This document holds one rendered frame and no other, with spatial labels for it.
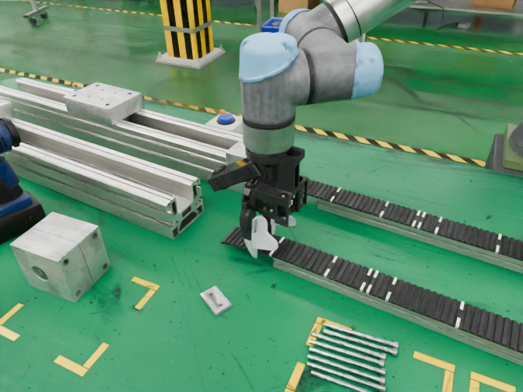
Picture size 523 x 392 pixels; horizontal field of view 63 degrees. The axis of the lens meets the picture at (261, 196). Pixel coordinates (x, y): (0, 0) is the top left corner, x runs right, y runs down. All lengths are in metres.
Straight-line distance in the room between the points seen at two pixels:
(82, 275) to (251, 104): 0.39
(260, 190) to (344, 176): 0.38
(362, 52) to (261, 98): 0.15
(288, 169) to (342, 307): 0.24
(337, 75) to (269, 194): 0.20
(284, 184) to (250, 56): 0.20
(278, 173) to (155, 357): 0.32
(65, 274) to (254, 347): 0.31
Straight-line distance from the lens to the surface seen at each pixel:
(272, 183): 0.65
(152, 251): 0.81
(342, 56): 0.59
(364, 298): 0.71
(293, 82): 0.56
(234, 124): 1.08
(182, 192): 0.85
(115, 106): 1.09
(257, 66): 0.55
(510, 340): 0.70
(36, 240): 0.76
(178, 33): 4.13
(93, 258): 0.76
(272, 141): 0.59
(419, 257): 0.82
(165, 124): 1.08
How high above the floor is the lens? 1.32
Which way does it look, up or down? 36 degrees down
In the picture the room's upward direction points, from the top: 1 degrees counter-clockwise
